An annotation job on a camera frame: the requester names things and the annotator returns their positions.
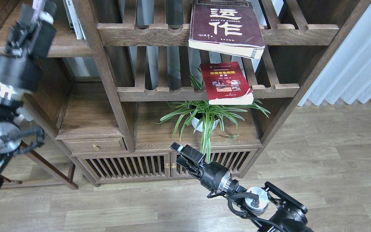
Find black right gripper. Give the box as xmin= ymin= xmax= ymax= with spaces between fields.
xmin=171 ymin=142 xmax=234 ymax=193

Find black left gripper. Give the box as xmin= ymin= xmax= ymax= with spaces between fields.
xmin=0 ymin=0 xmax=57 ymax=92

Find white lavender paperback book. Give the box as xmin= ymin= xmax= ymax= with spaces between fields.
xmin=32 ymin=0 xmax=46 ymax=13

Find red paperback book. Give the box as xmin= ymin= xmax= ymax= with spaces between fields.
xmin=200 ymin=62 xmax=254 ymax=105

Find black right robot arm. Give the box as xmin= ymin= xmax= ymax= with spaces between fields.
xmin=171 ymin=142 xmax=312 ymax=232

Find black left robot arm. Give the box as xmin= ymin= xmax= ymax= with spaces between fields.
xmin=0 ymin=0 xmax=57 ymax=189

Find white upright books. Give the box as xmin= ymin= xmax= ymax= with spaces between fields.
xmin=63 ymin=0 xmax=86 ymax=39

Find white plant pot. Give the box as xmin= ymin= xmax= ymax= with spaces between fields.
xmin=192 ymin=113 xmax=220 ymax=132

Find green spider plant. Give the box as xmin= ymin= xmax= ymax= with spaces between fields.
xmin=155 ymin=66 xmax=270 ymax=161

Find dark wooden bookshelf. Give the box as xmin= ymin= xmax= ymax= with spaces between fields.
xmin=24 ymin=0 xmax=371 ymax=186

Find dark red thick book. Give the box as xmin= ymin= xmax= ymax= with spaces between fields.
xmin=188 ymin=0 xmax=265 ymax=59

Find white pleated curtain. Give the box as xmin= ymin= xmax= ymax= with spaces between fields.
xmin=298 ymin=4 xmax=371 ymax=107

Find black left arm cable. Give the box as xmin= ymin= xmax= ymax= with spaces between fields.
xmin=12 ymin=126 xmax=45 ymax=155

